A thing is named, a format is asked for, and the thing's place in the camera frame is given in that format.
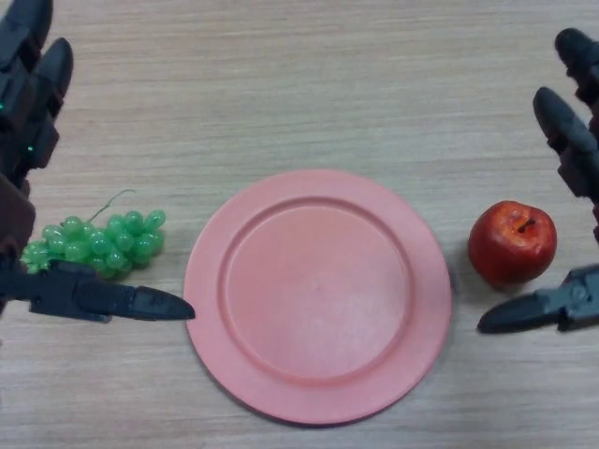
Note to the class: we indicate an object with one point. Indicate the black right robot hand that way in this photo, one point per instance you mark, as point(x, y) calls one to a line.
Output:
point(578, 140)

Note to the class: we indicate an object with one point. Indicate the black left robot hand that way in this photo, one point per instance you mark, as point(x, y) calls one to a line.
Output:
point(79, 297)

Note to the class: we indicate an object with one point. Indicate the red apple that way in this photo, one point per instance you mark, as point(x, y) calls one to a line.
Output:
point(510, 245)

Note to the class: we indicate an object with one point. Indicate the pink round plate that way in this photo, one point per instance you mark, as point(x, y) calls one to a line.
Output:
point(318, 299)

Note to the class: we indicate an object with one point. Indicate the green grape bunch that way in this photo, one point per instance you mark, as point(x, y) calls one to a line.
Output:
point(119, 241)

